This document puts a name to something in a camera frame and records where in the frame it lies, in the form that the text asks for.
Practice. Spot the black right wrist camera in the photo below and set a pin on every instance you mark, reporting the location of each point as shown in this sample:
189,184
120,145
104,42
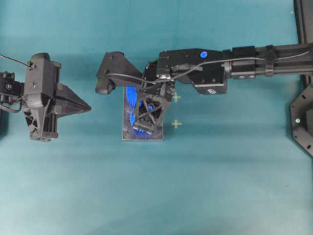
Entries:
109,74

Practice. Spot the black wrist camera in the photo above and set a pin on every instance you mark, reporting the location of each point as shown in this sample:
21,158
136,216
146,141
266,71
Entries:
109,74
39,61

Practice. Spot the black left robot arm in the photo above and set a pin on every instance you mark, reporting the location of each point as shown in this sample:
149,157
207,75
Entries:
11,94

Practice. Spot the black aluminium frame rail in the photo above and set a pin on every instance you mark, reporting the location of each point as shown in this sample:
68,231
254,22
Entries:
304,20

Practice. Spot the small blue gear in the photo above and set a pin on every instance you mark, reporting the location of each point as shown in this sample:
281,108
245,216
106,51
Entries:
136,130

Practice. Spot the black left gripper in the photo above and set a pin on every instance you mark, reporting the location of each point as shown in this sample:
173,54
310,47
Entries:
38,97

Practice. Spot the clear acrylic gear base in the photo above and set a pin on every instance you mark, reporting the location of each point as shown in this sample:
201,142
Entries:
130,134

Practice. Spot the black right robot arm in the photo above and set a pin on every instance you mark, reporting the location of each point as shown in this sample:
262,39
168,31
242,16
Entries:
206,70

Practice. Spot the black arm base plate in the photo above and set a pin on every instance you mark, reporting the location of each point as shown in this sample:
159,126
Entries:
301,114

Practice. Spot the large blue gear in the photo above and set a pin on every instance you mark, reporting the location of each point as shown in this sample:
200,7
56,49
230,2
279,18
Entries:
131,95

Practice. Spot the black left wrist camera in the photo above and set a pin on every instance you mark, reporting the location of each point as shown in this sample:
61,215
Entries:
39,61

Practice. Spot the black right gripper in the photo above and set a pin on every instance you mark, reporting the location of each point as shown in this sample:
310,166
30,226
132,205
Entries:
153,99

